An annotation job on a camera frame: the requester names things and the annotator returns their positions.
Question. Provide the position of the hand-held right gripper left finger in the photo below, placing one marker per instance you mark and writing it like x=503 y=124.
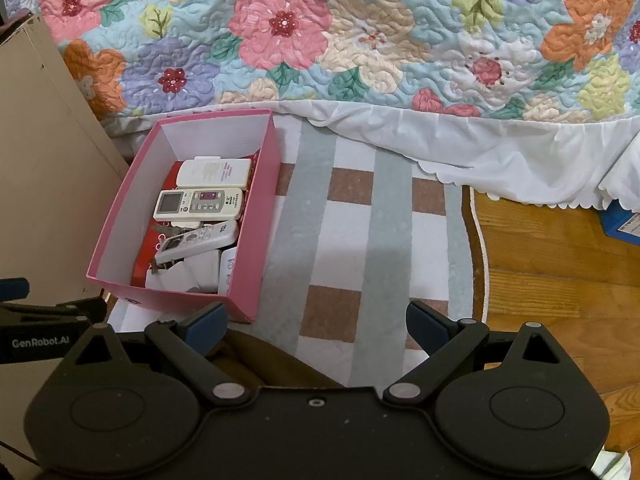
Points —
x=207 y=327

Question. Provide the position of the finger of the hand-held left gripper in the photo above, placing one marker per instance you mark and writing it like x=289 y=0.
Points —
x=12 y=289
x=60 y=308

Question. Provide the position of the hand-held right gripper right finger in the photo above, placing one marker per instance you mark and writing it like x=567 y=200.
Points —
x=427 y=322

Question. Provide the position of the large white charger plug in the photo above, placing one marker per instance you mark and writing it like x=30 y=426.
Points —
x=200 y=267

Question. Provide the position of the small white remote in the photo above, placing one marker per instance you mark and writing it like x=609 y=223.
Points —
x=228 y=270

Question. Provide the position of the silver remote with display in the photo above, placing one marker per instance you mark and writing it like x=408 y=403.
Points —
x=200 y=239

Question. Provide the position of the pink cardboard box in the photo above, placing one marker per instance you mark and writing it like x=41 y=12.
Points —
x=260 y=220

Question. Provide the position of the cream remote with display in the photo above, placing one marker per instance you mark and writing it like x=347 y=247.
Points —
x=200 y=205

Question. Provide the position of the large white remote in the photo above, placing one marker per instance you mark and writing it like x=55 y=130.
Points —
x=215 y=172

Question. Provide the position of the brown pants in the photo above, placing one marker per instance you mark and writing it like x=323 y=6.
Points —
x=260 y=360

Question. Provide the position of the red booklet in box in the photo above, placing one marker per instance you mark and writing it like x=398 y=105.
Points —
x=142 y=255

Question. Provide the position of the checkered rug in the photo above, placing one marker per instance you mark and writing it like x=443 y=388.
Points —
x=350 y=240

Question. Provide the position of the white bed skirt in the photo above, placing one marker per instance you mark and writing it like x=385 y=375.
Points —
x=500 y=145

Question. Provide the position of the blue box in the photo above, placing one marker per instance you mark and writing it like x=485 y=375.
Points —
x=617 y=222

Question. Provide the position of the floral quilt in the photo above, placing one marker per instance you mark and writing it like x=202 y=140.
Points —
x=350 y=35

